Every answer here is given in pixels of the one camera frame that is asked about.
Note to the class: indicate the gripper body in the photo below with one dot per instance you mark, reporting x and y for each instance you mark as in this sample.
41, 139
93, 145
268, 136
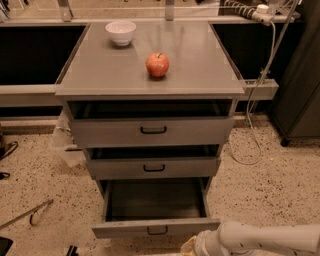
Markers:
204, 242

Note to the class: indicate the grey bottom drawer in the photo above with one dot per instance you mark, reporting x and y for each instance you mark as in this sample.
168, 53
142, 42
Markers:
154, 207

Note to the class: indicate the grey drawer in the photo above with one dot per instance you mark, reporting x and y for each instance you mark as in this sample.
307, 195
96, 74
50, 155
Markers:
128, 123
154, 207
153, 162

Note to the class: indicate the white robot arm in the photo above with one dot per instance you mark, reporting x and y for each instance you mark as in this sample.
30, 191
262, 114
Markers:
238, 239

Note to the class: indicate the grey drawer cabinet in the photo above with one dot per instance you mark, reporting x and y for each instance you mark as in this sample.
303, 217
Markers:
198, 68

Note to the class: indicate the grey middle drawer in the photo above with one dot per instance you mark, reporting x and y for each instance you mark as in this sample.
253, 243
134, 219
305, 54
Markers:
153, 162

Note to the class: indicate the grey top drawer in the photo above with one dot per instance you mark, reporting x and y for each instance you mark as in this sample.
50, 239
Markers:
128, 123

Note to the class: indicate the black clip on floor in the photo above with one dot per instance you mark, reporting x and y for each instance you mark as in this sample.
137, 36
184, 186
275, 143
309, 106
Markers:
72, 251

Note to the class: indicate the metal rod on floor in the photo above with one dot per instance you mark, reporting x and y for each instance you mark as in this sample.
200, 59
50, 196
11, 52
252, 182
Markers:
28, 212

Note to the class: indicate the clear plastic bag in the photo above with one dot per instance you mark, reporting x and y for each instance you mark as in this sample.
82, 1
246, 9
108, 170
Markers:
64, 145

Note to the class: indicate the dark grey side cabinet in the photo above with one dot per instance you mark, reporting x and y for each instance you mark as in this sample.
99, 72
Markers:
296, 108

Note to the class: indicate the black object bottom left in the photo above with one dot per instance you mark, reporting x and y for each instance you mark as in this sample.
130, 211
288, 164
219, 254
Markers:
5, 245

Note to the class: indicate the red apple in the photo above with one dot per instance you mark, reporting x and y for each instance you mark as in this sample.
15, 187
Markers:
157, 64

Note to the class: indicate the white ceramic bowl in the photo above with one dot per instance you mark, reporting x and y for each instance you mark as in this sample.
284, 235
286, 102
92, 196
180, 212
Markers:
121, 32

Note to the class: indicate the white power strip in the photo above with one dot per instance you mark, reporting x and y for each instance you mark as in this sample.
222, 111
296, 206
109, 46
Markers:
260, 13

